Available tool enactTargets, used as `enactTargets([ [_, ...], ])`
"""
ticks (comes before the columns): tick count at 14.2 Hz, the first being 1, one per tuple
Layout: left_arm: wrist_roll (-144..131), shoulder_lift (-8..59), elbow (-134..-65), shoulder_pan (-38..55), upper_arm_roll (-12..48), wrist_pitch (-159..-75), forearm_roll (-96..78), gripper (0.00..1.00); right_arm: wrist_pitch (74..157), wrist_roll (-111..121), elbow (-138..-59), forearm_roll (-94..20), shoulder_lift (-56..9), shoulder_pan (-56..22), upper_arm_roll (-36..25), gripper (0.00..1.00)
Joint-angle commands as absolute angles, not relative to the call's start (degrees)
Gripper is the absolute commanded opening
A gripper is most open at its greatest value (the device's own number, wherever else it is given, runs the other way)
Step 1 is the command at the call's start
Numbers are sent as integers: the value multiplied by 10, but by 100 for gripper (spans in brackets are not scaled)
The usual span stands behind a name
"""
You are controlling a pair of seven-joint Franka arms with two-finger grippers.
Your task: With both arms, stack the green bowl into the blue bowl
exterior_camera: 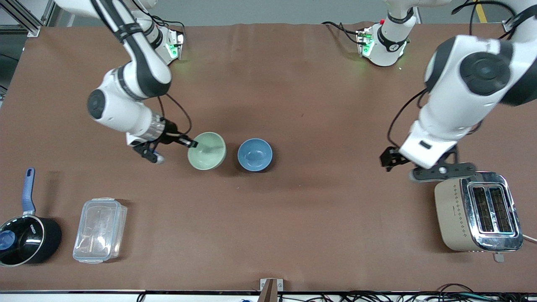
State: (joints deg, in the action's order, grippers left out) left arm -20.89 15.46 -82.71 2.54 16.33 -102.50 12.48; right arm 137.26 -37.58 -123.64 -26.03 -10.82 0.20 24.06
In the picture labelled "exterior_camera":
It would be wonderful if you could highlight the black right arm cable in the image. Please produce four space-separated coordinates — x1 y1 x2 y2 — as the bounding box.
157 93 193 140

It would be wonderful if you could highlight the brown table cover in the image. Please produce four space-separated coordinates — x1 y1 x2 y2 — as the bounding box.
0 22 537 293

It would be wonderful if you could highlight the metal camera bracket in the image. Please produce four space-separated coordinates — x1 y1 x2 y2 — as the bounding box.
259 278 284 302

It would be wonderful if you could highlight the black left base cable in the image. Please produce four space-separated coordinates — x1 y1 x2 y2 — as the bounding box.
322 21 362 45

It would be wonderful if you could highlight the large aluminium frame profile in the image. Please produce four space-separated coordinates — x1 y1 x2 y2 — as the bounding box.
0 0 59 37

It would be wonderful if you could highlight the black right base cable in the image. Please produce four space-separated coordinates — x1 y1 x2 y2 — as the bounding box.
145 8 186 40

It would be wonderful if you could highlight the black base cable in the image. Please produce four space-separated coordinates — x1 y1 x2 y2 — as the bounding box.
145 8 186 40
322 21 362 45

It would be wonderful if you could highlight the glass lid with blue knob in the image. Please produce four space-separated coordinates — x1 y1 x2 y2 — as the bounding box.
0 216 45 266

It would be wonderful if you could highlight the beige chrome toaster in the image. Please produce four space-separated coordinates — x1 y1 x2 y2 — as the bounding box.
434 171 524 263

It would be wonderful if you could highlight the clear plastic food container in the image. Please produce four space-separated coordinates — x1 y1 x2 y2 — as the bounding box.
72 198 128 265

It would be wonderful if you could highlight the green bowl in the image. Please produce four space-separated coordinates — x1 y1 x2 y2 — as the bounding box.
187 132 227 171

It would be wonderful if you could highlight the black cable bundle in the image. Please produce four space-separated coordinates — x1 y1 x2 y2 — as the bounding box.
277 283 537 302

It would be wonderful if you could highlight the blue bowl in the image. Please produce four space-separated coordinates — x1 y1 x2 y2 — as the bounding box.
237 138 274 172

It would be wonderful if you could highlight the black pot with blue handle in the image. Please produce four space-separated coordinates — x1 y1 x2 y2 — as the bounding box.
0 167 63 268

